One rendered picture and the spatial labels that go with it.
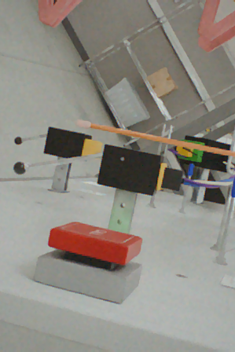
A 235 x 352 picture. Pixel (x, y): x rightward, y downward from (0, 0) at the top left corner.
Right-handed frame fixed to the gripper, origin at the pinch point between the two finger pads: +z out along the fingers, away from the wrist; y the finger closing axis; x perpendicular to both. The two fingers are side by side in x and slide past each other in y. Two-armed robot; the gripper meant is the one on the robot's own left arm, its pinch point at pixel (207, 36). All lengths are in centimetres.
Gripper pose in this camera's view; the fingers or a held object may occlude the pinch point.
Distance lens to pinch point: 58.6
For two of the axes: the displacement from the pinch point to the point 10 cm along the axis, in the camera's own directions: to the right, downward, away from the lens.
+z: -6.0, 8.0, 1.0
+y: 1.4, -0.1, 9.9
